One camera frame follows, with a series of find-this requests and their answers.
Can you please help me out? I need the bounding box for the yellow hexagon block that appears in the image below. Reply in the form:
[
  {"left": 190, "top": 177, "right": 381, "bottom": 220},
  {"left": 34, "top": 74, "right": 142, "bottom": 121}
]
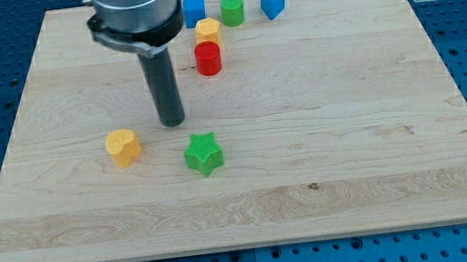
[{"left": 195, "top": 18, "right": 222, "bottom": 46}]

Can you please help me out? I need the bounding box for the blue cube block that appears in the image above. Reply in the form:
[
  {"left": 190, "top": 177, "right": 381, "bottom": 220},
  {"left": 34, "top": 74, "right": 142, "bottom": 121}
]
[{"left": 182, "top": 0, "right": 206, "bottom": 29}]

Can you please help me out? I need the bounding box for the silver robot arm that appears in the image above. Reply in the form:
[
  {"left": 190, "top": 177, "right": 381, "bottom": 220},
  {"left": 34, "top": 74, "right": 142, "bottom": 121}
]
[{"left": 82, "top": 0, "right": 185, "bottom": 128}]

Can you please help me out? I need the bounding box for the green cylinder block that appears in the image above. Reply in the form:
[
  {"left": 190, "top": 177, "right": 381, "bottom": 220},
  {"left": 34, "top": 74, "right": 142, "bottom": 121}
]
[{"left": 220, "top": 0, "right": 245, "bottom": 27}]

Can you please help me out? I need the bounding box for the blue triangle block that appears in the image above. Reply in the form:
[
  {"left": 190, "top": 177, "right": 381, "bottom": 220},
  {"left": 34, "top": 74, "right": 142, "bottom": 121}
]
[{"left": 260, "top": 0, "right": 286, "bottom": 20}]

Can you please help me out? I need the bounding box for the yellow heart block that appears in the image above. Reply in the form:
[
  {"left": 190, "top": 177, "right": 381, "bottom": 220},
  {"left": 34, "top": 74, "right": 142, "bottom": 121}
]
[{"left": 105, "top": 129, "right": 143, "bottom": 168}]

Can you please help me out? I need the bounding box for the red cylinder block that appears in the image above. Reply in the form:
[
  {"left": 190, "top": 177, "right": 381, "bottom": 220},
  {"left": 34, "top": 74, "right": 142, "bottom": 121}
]
[{"left": 195, "top": 41, "right": 223, "bottom": 76}]

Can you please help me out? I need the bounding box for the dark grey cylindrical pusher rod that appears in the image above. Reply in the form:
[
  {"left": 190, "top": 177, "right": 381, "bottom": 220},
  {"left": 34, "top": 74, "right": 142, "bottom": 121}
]
[{"left": 138, "top": 49, "right": 185, "bottom": 128}]

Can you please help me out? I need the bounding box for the green star block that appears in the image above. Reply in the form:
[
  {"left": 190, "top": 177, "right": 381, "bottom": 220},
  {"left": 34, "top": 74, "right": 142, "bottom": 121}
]
[{"left": 184, "top": 131, "right": 224, "bottom": 177}]

